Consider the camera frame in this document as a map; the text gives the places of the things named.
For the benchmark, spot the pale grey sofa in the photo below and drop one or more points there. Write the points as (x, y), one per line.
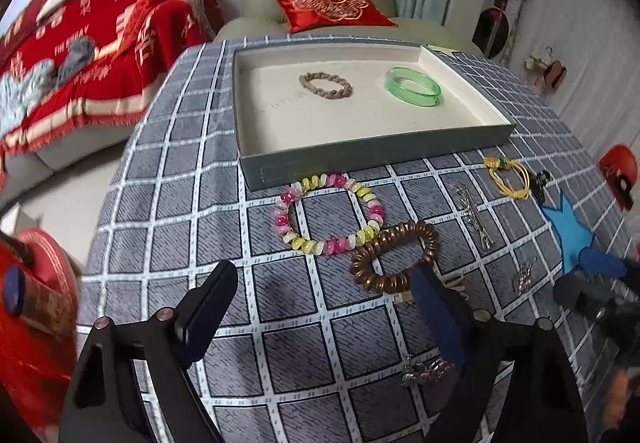
(60, 153)

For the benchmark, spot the red satin pillow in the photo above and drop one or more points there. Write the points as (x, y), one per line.
(142, 13)

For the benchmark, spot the person's right hand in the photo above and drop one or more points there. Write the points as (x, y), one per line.
(621, 398)

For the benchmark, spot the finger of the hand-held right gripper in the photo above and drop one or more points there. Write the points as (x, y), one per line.
(580, 295)
(600, 264)

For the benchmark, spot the blue star sticker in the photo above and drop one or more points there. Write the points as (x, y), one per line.
(567, 230)

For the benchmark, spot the silver tower hair clip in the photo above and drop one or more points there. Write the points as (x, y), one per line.
(472, 215)

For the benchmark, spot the beige bunny hair clip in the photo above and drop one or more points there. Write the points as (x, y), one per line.
(454, 282)

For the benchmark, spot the blue round lid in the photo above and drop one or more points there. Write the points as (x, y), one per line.
(12, 290)

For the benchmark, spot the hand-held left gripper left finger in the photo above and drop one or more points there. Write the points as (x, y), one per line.
(210, 313)

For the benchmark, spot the green translucent bangle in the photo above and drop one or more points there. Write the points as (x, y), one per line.
(415, 99)

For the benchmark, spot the black claw hair clip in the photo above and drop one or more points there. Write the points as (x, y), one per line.
(540, 183)

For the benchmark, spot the grey checked tablecloth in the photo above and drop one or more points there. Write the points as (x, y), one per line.
(165, 223)

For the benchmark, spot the grey tray with white lining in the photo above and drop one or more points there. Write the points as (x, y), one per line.
(360, 123)

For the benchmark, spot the silver crown brooch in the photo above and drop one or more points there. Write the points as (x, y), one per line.
(425, 373)

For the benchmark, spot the small silver brooch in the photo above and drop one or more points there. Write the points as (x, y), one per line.
(523, 279)

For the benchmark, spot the pale green star sticker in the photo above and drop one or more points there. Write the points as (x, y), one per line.
(440, 50)

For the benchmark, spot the red blanket sofa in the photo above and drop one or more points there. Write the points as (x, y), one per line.
(125, 48)

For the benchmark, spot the red embroidered cushion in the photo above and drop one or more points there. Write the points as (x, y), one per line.
(325, 0)

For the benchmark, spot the red round gift box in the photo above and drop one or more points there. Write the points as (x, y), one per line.
(30, 373)

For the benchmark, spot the brown oval ornament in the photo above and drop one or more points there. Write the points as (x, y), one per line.
(554, 74)

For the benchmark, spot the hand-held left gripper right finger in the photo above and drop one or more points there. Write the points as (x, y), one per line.
(440, 313)

